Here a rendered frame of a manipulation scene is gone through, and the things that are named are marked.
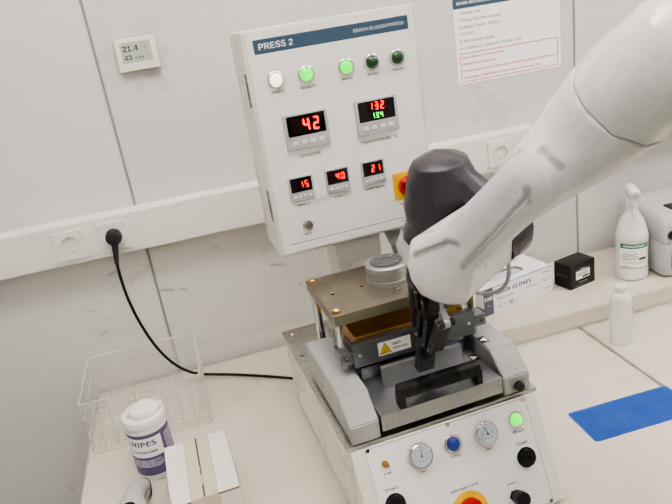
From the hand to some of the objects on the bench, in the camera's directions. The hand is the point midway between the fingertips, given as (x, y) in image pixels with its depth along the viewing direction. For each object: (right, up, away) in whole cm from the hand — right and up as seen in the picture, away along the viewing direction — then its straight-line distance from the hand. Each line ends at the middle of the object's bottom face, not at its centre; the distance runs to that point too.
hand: (425, 353), depth 110 cm
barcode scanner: (-52, -34, +11) cm, 62 cm away
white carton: (+30, +5, +66) cm, 73 cm away
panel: (+8, -29, -3) cm, 30 cm away
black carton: (+50, +9, +68) cm, 84 cm away
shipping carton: (-39, -31, +14) cm, 51 cm away
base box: (+2, -21, +22) cm, 31 cm away
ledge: (+50, +5, +69) cm, 86 cm away
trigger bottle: (+64, +11, +66) cm, 93 cm away
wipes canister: (-52, -28, +27) cm, 65 cm away
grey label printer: (+78, +16, +73) cm, 108 cm away
